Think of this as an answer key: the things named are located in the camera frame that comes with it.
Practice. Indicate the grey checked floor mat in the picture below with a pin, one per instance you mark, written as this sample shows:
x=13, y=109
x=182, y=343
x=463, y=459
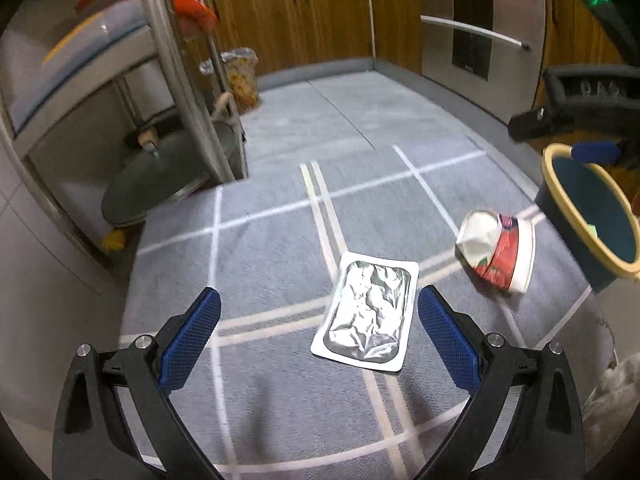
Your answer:
x=259, y=403

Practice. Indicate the grey blue tray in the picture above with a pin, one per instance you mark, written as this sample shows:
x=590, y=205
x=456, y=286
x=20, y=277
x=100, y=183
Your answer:
x=119, y=20

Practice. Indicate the yellow corn cob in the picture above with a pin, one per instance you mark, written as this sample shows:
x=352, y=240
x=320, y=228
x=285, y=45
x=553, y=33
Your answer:
x=71, y=35

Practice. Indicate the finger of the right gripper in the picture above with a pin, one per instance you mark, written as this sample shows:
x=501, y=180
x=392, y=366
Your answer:
x=535, y=124
x=596, y=152

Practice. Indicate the stainless built-in oven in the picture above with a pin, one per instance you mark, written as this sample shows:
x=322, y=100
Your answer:
x=487, y=51

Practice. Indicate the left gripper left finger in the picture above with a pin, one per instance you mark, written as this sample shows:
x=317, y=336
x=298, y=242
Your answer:
x=92, y=439

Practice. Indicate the small yellow object under shelf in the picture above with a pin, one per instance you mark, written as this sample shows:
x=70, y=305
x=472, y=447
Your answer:
x=115, y=241

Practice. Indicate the grey pot lid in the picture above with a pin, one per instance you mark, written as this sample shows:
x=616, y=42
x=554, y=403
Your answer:
x=162, y=165

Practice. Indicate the orange plastic bag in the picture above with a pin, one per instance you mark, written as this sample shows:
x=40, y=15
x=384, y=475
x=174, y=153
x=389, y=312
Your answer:
x=194, y=18

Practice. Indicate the wooden base cabinets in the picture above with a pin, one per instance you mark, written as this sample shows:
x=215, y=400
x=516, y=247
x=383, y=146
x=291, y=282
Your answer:
x=387, y=35

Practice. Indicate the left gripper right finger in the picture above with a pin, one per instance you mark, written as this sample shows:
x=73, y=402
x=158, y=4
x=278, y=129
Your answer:
x=544, y=439

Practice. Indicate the stainless steel shelf rack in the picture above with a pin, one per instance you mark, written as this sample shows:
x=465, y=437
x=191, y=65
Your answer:
x=72, y=148

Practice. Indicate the blue bin with yellow rim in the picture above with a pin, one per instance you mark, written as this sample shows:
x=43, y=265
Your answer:
x=592, y=215

